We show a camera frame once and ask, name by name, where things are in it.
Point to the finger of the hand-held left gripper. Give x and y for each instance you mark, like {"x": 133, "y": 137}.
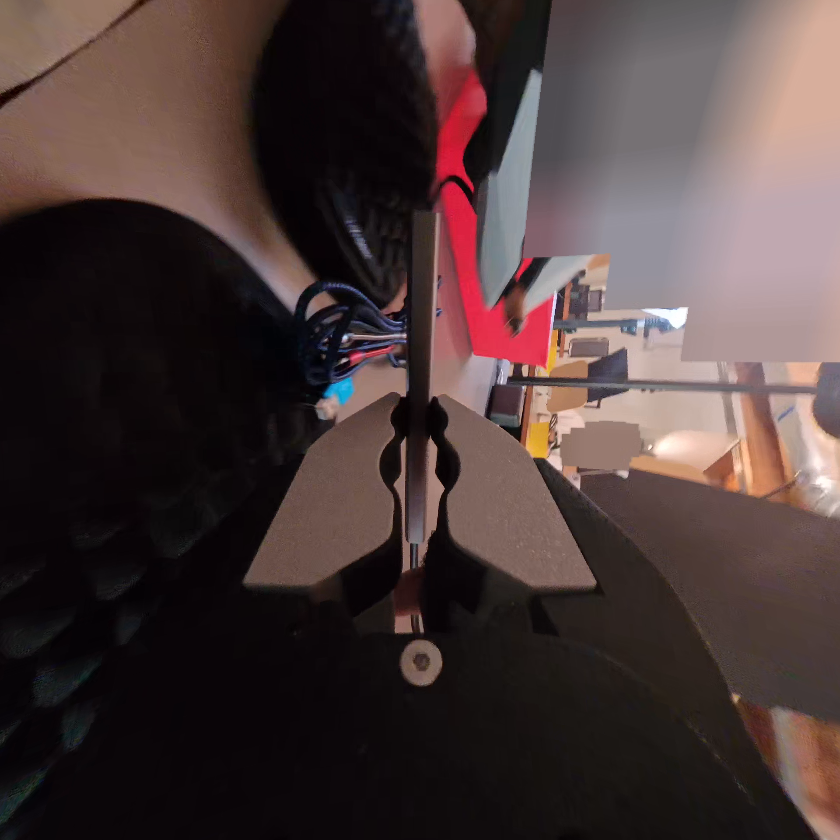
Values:
{"x": 558, "y": 279}
{"x": 512, "y": 197}

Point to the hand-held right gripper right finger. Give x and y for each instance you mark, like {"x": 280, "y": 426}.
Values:
{"x": 512, "y": 518}

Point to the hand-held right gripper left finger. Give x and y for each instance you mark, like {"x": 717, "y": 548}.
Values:
{"x": 328, "y": 512}

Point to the grey usb hub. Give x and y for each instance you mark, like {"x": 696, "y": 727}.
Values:
{"x": 421, "y": 328}

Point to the red plastic bin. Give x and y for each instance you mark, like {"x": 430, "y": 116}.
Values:
{"x": 459, "y": 229}

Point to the black light stand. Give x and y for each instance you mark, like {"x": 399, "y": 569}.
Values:
{"x": 604, "y": 325}

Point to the yellow plastic bin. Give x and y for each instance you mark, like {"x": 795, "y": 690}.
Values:
{"x": 542, "y": 439}

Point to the black boom pole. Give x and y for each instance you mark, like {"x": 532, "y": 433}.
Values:
{"x": 656, "y": 386}

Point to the book stand with black sheet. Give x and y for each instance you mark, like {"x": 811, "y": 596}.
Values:
{"x": 722, "y": 577}

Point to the black round ribbed dome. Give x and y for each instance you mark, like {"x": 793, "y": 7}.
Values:
{"x": 828, "y": 400}

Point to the silver ventilation duct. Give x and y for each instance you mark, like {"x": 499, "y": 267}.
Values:
{"x": 820, "y": 495}

